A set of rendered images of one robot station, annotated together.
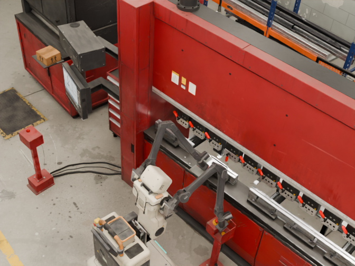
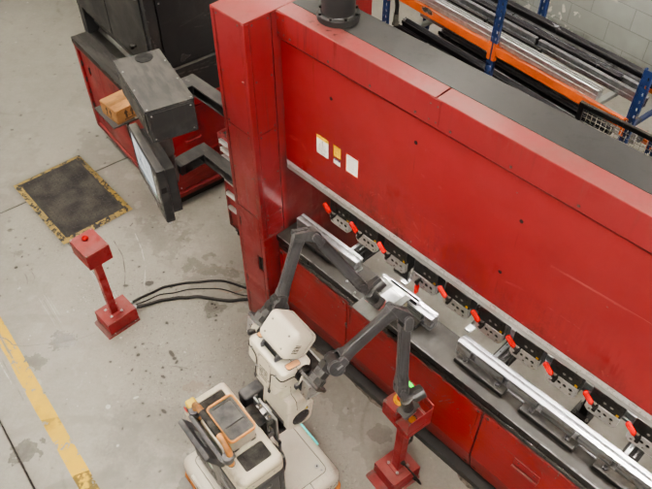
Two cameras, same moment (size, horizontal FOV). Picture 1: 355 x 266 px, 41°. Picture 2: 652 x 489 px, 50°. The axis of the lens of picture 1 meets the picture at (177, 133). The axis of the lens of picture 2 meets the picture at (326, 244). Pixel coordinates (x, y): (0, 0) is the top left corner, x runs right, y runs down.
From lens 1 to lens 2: 0.81 m
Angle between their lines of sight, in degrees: 6
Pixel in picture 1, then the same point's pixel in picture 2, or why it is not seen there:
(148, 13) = (268, 34)
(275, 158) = (502, 294)
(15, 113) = (81, 199)
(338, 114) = (622, 225)
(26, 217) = (91, 377)
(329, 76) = (603, 147)
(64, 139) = (157, 242)
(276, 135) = (502, 254)
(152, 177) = (280, 332)
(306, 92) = (559, 180)
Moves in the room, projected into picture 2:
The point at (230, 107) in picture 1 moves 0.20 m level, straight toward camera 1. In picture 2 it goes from (418, 202) to (412, 233)
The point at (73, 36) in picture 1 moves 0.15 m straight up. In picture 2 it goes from (139, 80) to (132, 52)
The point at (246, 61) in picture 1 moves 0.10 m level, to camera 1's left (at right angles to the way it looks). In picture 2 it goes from (443, 120) to (418, 119)
